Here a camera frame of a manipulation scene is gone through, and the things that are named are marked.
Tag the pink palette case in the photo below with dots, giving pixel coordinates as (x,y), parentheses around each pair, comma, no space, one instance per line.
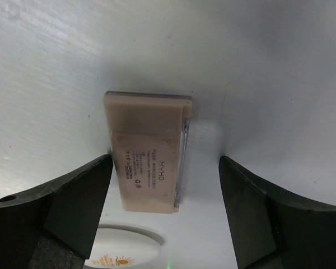
(148,135)

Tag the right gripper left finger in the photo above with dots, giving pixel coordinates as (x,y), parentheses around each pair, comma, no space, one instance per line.
(54,224)

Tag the white gold egg bottle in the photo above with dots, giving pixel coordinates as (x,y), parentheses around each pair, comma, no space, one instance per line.
(117,246)

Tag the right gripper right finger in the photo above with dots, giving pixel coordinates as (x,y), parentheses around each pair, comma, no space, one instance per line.
(272,227)

